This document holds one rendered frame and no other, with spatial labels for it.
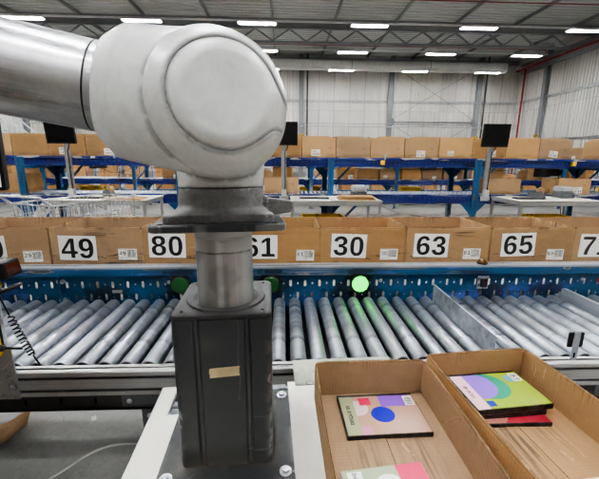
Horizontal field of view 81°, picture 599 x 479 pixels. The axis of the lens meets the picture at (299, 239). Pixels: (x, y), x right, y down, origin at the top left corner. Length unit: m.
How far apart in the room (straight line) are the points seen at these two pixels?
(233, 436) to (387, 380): 0.42
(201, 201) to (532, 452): 0.82
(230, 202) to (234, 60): 0.28
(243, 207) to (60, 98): 0.29
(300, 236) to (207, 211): 0.99
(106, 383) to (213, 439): 0.53
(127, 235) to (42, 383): 0.67
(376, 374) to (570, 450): 0.41
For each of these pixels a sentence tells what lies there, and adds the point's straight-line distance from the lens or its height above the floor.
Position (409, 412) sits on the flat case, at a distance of 0.94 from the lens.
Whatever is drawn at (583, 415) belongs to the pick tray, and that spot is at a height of 0.79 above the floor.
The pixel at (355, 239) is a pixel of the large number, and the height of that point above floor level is 0.99.
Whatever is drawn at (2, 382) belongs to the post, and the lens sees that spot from 1.36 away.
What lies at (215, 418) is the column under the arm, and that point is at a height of 0.87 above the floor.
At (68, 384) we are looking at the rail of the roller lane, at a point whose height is 0.71.
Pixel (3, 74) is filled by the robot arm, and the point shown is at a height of 1.42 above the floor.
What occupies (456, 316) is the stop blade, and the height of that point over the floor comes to 0.76.
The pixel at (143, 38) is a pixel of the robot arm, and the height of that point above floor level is 1.46.
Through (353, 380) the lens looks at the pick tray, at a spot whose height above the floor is 0.80.
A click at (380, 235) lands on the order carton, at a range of 1.61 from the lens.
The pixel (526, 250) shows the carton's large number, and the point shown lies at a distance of 1.92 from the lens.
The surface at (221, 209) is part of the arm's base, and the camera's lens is 0.60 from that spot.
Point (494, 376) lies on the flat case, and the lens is 1.10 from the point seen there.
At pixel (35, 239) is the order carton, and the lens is 1.89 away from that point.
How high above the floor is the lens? 1.34
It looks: 13 degrees down
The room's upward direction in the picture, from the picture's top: straight up
